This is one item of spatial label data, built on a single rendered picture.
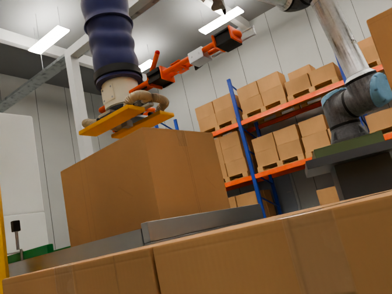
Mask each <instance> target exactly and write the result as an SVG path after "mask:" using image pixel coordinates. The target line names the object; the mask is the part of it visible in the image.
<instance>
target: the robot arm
mask: <svg viewBox="0 0 392 294"><path fill-rule="evenodd" d="M212 1H213V4H212V6H211V9H212V10H213V11H217V10H220V9H221V10H222V12H223V13H224V15H226V6H225V3H224V0H212ZM258 1H261V2H265V3H268V4H271V5H275V6H277V7H278V9H279V10H280V11H283V12H296V11H300V10H302V9H305V8H307V7H309V6H310V5H311V6H312V8H313V10H314V12H315V14H316V16H317V18H318V21H319V22H320V24H321V26H322V28H323V30H324V32H325V35H326V37H327V39H328V41H329V43H330V45H331V47H332V50H333V52H334V54H335V56H336V58H337V60H338V62H339V64H340V66H341V68H342V70H343V72H344V74H345V76H346V82H345V87H342V88H339V89H335V90H333V91H331V92H330V93H327V94H326V95H325V96H324V97H323V98H322V100H321V105H322V109H323V111H324V114H325V117H326V120H327V123H328V126H329V128H330V131H331V145H332V144H336V143H339V142H342V141H346V140H349V139H353V138H356V137H360V136H363V135H367V134H369V132H368V131H367V130H366V128H365V127H364V126H363V125H362V124H361V121H360V119H359V117H360V116H362V115H365V114H367V113H369V112H371V111H373V110H375V109H378V108H380V107H383V106H384V105H385V104H387V103H389V102H390V101H391V100H392V91H391V88H390V85H389V82H388V80H387V77H386V75H385V74H383V73H381V72H378V73H377V71H376V70H375V69H372V68H370V67H369V66H368V63H367V62H366V60H365V58H364V56H363V54H362V52H361V49H360V48H359V46H358V44H357V41H356V39H355V37H354V35H353V33H352V31H351V29H350V27H349V25H348V23H347V21H346V19H345V17H344V15H343V13H342V11H341V9H340V7H339V5H338V3H337V0H258Z"/></svg>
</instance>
